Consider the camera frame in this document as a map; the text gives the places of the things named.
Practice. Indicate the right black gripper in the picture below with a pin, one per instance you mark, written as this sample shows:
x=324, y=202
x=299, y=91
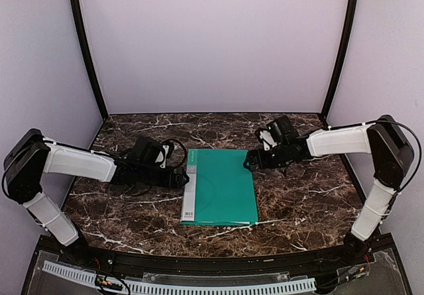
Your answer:
x=259, y=159

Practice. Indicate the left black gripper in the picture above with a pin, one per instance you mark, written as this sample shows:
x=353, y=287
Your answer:
x=175, y=179

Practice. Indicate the green plastic folder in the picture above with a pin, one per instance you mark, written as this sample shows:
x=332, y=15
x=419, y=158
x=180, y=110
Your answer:
x=220, y=191

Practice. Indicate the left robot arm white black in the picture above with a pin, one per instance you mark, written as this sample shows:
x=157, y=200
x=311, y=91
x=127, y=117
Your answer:
x=35, y=157

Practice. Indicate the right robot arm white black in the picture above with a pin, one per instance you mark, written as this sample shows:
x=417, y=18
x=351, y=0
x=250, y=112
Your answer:
x=383, y=139

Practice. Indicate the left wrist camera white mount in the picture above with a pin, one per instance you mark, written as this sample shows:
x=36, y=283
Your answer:
x=148, y=151

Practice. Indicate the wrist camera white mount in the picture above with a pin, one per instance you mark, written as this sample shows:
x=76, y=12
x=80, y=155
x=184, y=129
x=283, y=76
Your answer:
x=278, y=131
x=148, y=151

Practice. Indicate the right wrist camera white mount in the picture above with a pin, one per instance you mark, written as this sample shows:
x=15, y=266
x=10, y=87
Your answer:
x=278, y=131

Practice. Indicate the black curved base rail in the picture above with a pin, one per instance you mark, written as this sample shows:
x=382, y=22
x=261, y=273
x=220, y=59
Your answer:
x=321, y=263

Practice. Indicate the white slotted cable duct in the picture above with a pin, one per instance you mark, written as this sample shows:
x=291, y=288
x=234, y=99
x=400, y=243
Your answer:
x=150, y=283

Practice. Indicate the right black frame post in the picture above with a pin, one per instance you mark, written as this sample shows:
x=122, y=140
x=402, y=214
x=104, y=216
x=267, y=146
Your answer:
x=340, y=58

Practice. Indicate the black frame post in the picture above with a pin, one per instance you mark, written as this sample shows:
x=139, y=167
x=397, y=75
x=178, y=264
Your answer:
x=340, y=58
x=87, y=58

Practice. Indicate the left black frame post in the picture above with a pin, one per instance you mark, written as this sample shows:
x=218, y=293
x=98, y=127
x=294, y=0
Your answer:
x=87, y=58

